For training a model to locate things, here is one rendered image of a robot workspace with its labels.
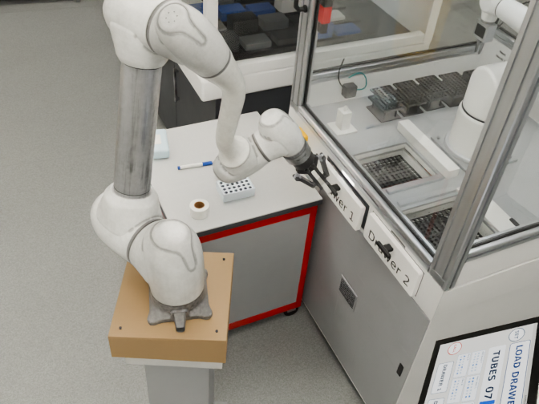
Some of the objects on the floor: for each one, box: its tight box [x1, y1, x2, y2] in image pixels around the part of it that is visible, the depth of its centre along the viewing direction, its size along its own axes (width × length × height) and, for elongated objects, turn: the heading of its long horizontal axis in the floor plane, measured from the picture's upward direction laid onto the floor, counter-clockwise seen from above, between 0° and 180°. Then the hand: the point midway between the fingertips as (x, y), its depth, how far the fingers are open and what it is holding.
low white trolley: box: [151, 111, 323, 330], centre depth 264 cm, size 58×62×76 cm
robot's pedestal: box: [125, 358, 227, 404], centre depth 209 cm, size 30×30×76 cm
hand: (324, 185), depth 208 cm, fingers closed
